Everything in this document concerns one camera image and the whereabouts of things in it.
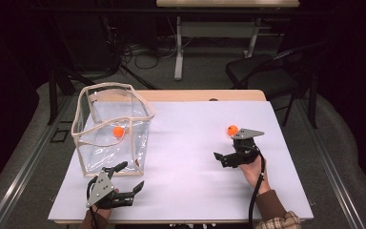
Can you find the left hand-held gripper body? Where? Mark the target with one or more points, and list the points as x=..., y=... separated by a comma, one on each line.
x=99, y=191

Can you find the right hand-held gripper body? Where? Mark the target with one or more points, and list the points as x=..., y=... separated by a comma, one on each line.
x=246, y=144

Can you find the clear bag with beige trim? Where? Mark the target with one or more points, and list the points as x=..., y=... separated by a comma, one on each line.
x=108, y=152

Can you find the orange ball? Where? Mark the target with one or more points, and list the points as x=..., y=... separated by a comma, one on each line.
x=118, y=131
x=232, y=129

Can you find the person's left hand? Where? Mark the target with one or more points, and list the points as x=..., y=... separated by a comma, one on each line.
x=103, y=212

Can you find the person's right hand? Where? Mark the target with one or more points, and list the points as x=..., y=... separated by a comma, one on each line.
x=254, y=175

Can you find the white table sheet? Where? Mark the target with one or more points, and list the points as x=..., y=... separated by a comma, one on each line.
x=190, y=191

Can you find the wooden table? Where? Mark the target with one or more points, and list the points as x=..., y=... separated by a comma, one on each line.
x=203, y=95

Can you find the person's checkered clothing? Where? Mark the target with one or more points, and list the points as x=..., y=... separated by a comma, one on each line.
x=192, y=225

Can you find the black folding chair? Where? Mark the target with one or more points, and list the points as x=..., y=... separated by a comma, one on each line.
x=263, y=73

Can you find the black metal stand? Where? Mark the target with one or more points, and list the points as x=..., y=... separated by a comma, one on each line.
x=55, y=92

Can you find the white-legged desk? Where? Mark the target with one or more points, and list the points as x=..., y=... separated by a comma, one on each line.
x=216, y=28

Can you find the black floor outlet frame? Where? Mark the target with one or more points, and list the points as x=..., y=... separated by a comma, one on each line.
x=59, y=135

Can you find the metal floor rail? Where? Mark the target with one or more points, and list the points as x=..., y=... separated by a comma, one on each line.
x=28, y=165
x=333, y=178

